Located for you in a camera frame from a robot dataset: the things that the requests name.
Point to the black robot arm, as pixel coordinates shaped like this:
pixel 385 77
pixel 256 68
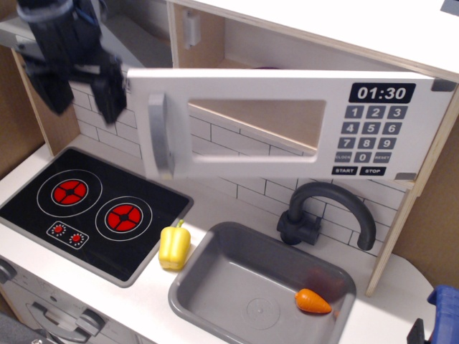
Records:
pixel 54 7

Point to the grey range hood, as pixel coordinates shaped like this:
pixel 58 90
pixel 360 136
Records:
pixel 120 35

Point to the black clamp piece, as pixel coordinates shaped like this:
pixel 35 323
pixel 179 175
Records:
pixel 417 334

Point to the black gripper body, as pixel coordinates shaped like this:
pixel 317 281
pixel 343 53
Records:
pixel 67 42

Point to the black toy stovetop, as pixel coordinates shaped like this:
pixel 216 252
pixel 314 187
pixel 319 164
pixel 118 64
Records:
pixel 95 214

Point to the orange toy carrot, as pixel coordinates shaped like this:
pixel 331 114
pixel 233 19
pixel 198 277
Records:
pixel 309 301

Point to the wooden toy kitchen frame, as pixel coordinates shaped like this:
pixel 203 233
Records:
pixel 418 220

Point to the grey toy sink basin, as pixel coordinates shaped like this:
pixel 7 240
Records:
pixel 240 286

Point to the blue plastic object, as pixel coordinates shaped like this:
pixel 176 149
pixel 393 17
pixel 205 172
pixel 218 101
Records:
pixel 445 300

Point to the dark grey toy faucet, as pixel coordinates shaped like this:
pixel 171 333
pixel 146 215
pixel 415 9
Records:
pixel 295 227

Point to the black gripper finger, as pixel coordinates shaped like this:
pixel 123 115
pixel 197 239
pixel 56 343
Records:
pixel 110 93
pixel 53 87

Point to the yellow toy bell pepper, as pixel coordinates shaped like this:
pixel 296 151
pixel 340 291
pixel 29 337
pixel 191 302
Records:
pixel 174 246

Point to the white toy microwave door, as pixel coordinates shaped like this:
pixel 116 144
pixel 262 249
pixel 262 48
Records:
pixel 205 123

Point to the grey toy oven front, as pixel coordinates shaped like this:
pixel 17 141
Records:
pixel 42 306

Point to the purple toy eggplant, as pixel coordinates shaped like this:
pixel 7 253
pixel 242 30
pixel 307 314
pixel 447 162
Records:
pixel 265 68

